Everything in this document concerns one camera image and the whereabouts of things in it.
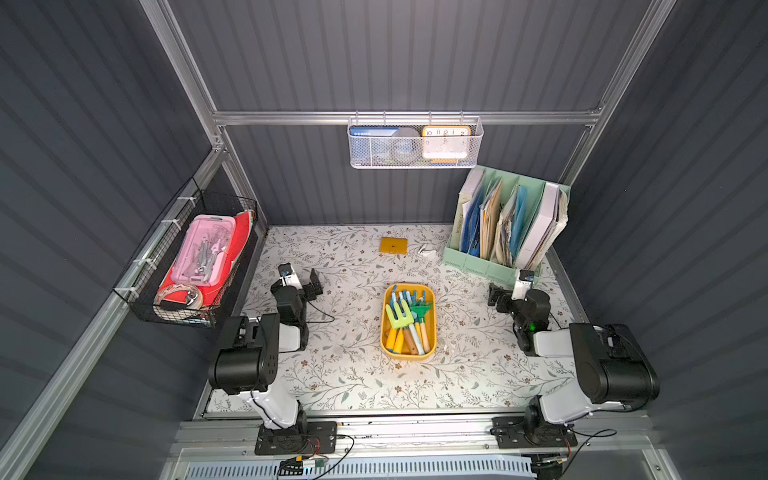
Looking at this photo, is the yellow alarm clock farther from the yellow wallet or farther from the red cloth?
the red cloth

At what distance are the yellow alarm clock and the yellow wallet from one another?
376 mm

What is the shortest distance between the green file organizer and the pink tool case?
698mm

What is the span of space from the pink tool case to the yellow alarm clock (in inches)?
23.5

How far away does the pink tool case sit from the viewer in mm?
703

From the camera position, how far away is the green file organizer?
923mm

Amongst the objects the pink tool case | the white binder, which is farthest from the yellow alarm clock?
the pink tool case

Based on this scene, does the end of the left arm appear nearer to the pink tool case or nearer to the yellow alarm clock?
the pink tool case

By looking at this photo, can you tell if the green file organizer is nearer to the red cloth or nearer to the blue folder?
the blue folder

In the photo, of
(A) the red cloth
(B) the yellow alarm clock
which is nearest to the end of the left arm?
(A) the red cloth

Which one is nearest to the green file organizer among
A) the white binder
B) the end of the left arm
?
the white binder

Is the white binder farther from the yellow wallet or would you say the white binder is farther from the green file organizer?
the yellow wallet

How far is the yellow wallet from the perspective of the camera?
1.14m

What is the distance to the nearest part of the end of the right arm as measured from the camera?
28.6 inches

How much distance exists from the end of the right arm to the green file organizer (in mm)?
163
